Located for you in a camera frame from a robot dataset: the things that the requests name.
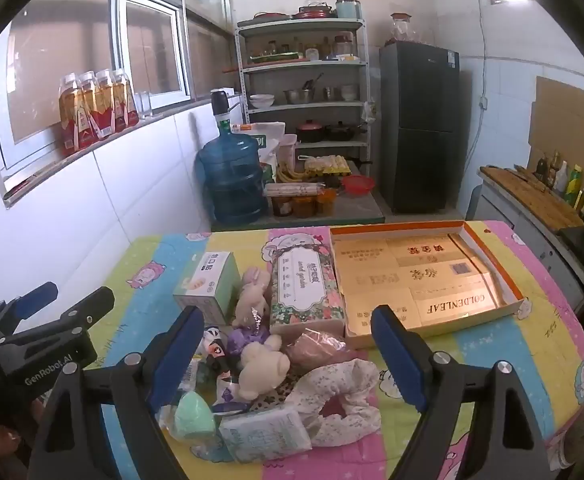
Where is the grey kitchen counter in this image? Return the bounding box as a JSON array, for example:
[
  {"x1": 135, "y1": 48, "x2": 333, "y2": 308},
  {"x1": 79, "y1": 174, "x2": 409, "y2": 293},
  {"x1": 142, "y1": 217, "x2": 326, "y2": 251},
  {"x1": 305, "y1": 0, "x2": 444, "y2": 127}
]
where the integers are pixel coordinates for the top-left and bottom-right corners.
[{"x1": 467, "y1": 165, "x2": 584, "y2": 311}]

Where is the clear lidded food container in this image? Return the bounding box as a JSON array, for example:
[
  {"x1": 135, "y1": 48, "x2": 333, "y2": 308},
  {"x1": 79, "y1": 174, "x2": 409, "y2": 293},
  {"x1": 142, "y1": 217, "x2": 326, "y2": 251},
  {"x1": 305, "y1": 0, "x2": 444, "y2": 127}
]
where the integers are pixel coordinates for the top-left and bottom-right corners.
[{"x1": 264, "y1": 182, "x2": 325, "y2": 198}]

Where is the black wok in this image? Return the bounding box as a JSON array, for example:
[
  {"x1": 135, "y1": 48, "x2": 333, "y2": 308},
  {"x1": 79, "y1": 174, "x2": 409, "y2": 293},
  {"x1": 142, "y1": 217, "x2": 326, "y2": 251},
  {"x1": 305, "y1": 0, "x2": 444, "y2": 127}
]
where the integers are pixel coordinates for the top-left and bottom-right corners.
[{"x1": 324, "y1": 122, "x2": 367, "y2": 142}]

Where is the black water pump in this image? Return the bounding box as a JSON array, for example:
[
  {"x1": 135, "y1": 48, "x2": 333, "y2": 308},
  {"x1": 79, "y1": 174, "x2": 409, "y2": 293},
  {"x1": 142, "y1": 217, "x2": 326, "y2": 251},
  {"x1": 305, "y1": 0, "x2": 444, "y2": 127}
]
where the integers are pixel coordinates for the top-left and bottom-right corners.
[{"x1": 211, "y1": 90, "x2": 233, "y2": 133}]

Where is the bunch of bananas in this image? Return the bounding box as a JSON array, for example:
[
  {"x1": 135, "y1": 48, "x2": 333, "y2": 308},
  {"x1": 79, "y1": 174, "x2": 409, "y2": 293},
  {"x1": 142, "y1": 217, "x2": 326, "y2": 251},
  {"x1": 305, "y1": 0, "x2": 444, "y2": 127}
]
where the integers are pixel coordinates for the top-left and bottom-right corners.
[{"x1": 277, "y1": 162, "x2": 307, "y2": 183}]

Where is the white plush bear purple dress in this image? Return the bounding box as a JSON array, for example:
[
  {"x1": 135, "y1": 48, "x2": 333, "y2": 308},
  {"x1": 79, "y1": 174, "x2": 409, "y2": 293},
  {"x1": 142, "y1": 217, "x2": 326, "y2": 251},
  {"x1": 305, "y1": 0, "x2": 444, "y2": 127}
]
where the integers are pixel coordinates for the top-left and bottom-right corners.
[{"x1": 227, "y1": 327, "x2": 293, "y2": 403}]

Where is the yellow white pack black band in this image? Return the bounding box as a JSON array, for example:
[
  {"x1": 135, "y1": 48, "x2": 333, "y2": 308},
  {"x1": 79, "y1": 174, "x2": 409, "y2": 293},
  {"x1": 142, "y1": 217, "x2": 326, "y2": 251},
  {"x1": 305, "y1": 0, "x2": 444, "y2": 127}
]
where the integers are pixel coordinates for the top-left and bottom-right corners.
[{"x1": 199, "y1": 327, "x2": 235, "y2": 376}]

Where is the orange cardboard box tray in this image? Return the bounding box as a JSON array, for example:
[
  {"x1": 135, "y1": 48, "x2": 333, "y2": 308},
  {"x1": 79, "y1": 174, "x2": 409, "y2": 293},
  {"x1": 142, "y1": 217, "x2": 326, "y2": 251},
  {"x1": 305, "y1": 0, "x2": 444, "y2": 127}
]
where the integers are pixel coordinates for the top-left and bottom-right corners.
[{"x1": 329, "y1": 220, "x2": 530, "y2": 351}]

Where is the white metal shelf rack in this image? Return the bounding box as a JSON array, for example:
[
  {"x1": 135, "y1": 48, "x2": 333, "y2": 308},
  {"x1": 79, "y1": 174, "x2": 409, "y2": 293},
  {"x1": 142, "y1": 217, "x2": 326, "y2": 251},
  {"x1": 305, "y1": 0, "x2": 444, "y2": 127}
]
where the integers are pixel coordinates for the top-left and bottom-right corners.
[{"x1": 236, "y1": 17, "x2": 373, "y2": 166}]

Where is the printed cartoon blanket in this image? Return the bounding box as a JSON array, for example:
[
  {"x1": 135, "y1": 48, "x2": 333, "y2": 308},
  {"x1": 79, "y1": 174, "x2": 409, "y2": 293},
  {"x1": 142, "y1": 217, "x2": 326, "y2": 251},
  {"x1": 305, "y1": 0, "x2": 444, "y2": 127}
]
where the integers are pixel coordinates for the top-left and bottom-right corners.
[{"x1": 84, "y1": 220, "x2": 584, "y2": 480}]

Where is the dark refrigerator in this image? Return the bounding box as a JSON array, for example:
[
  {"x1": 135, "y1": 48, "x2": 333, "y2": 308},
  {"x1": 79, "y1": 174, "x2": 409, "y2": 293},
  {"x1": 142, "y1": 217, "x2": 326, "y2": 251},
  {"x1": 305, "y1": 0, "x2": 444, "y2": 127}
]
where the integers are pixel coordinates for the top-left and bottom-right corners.
[{"x1": 379, "y1": 42, "x2": 460, "y2": 213}]

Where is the green sponge puff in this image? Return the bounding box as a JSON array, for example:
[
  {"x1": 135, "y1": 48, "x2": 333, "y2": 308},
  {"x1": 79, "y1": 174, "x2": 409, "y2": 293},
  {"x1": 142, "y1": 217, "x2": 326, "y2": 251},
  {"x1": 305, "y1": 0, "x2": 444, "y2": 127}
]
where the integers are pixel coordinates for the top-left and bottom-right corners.
[{"x1": 164, "y1": 390, "x2": 217, "y2": 443}]

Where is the blue print tissue pack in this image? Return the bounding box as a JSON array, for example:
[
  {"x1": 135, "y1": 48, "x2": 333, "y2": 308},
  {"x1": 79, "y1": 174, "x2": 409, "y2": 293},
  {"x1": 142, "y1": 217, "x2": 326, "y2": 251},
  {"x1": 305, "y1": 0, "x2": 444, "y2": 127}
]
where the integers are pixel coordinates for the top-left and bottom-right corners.
[{"x1": 179, "y1": 357, "x2": 203, "y2": 391}]

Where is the egg tray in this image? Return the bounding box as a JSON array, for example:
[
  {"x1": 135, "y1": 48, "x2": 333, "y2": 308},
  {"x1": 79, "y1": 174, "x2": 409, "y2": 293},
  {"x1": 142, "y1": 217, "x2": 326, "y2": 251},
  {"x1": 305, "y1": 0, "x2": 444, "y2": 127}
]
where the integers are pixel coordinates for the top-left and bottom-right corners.
[{"x1": 304, "y1": 155, "x2": 355, "y2": 177}]

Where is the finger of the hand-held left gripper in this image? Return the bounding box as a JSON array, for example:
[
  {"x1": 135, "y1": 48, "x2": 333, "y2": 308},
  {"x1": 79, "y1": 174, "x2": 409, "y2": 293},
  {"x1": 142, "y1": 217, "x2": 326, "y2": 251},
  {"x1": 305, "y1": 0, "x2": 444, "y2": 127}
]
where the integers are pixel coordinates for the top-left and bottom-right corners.
[
  {"x1": 0, "y1": 281, "x2": 58, "y2": 336},
  {"x1": 0, "y1": 287, "x2": 116, "y2": 350}
]

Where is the blue water jug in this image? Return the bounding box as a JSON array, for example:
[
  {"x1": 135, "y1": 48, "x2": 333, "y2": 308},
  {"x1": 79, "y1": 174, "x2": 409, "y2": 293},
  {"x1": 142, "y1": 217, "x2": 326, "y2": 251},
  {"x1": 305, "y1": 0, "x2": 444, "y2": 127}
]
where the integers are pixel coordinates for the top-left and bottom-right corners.
[{"x1": 197, "y1": 127, "x2": 269, "y2": 226}]

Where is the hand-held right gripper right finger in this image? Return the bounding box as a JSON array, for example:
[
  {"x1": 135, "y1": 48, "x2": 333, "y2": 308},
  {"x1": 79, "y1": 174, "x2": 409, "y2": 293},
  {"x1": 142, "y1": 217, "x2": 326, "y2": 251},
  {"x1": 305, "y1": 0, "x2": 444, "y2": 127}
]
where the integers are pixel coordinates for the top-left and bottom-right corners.
[{"x1": 370, "y1": 304, "x2": 560, "y2": 480}]

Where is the low green table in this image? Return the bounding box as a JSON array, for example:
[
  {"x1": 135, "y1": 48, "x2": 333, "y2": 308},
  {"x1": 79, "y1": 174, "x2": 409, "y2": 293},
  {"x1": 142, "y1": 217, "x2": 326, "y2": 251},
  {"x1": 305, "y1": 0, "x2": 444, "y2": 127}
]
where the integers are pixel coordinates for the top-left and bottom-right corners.
[{"x1": 212, "y1": 160, "x2": 387, "y2": 226}]

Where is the floral tissue box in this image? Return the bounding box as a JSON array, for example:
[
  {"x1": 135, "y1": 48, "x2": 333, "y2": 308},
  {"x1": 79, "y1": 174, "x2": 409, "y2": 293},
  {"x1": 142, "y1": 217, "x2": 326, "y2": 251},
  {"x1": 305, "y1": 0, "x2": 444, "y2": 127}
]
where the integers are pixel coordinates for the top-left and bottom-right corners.
[{"x1": 269, "y1": 242, "x2": 347, "y2": 336}]

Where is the green and white box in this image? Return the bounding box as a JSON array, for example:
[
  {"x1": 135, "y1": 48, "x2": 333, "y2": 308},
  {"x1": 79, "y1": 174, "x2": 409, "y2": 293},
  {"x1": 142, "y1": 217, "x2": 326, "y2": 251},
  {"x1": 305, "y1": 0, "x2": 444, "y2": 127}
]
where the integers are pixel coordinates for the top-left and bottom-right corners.
[{"x1": 173, "y1": 251, "x2": 245, "y2": 326}]

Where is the pink puff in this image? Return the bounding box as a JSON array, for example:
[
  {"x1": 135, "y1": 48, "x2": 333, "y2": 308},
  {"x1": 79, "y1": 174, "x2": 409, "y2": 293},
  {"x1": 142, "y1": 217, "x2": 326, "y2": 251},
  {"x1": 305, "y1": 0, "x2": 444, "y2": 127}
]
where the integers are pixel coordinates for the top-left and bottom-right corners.
[{"x1": 284, "y1": 327, "x2": 367, "y2": 376}]

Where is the pink plush bunny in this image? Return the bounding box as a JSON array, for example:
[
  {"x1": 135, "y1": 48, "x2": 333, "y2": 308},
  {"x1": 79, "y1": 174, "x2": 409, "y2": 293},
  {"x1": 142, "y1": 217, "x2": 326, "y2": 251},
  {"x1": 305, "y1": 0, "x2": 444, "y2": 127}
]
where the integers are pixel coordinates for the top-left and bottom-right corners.
[{"x1": 232, "y1": 267, "x2": 273, "y2": 331}]

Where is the red plastic basket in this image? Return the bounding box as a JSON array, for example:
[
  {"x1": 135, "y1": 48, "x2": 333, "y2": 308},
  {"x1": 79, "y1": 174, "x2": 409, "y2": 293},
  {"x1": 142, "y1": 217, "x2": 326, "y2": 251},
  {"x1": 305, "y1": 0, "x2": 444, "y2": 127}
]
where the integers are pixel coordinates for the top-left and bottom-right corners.
[{"x1": 341, "y1": 175, "x2": 375, "y2": 195}]

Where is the red cooking pot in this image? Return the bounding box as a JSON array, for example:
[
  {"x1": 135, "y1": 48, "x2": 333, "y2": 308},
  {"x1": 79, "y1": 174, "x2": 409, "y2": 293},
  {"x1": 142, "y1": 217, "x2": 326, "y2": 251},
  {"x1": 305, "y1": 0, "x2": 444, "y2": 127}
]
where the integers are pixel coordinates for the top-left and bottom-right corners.
[{"x1": 297, "y1": 120, "x2": 325, "y2": 143}]

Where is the row of condiment bottles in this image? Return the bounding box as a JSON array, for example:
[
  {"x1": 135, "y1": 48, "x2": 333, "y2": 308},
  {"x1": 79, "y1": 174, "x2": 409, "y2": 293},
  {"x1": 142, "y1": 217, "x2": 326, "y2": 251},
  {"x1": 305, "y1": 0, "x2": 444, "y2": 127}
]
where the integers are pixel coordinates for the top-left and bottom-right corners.
[{"x1": 534, "y1": 150, "x2": 584, "y2": 211}]

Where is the glass jar with lid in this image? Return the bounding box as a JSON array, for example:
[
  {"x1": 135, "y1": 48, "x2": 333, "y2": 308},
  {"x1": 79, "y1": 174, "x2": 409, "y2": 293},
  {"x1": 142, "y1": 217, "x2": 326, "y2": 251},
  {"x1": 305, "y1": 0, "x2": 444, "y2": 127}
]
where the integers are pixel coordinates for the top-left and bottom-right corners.
[{"x1": 389, "y1": 12, "x2": 415, "y2": 46}]

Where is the cardboard sheet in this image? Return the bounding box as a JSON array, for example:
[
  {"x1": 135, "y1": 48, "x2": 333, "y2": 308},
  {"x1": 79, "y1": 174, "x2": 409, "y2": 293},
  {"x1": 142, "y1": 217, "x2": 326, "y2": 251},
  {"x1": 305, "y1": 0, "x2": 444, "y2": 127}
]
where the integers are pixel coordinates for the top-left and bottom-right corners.
[{"x1": 527, "y1": 76, "x2": 584, "y2": 186}]

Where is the white sack green label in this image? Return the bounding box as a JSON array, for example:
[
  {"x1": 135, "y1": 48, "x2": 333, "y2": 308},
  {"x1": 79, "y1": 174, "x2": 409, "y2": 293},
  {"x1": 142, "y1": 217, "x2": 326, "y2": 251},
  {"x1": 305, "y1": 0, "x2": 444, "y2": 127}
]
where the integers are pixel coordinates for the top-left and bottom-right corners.
[{"x1": 244, "y1": 132, "x2": 297, "y2": 183}]

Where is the white framed window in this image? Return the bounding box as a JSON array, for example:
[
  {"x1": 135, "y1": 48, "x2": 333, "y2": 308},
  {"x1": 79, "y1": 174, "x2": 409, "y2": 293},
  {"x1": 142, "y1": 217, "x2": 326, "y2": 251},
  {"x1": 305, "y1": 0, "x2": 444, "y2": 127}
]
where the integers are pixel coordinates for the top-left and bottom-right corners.
[{"x1": 0, "y1": 0, "x2": 195, "y2": 201}]

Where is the pale blue tissue pack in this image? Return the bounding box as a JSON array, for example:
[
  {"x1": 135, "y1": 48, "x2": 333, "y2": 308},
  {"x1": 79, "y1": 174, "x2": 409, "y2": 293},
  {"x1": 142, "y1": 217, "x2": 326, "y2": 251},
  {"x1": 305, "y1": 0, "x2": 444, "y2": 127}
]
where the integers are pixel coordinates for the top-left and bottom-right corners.
[{"x1": 219, "y1": 405, "x2": 313, "y2": 463}]

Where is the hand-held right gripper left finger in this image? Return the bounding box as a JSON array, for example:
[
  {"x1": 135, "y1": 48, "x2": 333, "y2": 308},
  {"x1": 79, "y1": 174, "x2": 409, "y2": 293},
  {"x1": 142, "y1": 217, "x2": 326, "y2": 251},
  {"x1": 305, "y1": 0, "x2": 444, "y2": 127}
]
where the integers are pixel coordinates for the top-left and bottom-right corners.
[{"x1": 26, "y1": 305, "x2": 207, "y2": 480}]

